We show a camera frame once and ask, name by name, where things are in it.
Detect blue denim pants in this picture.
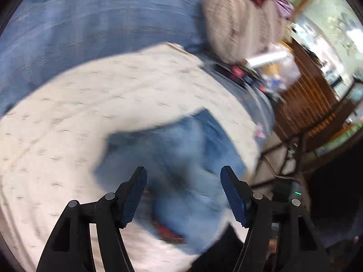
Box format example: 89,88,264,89
94,109,247,254

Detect white leaf-print bedsheet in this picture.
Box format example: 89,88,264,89
1,43,259,271

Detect brown wooden cabinet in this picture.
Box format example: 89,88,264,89
275,40,362,141

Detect clear plastic bag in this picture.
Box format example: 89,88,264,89
258,42,301,92

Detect white cylindrical roll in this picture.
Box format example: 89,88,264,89
245,50,289,69

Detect blue plaid blanket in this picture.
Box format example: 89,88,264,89
1,0,206,114

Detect striped beige pillow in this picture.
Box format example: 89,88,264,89
202,0,289,64

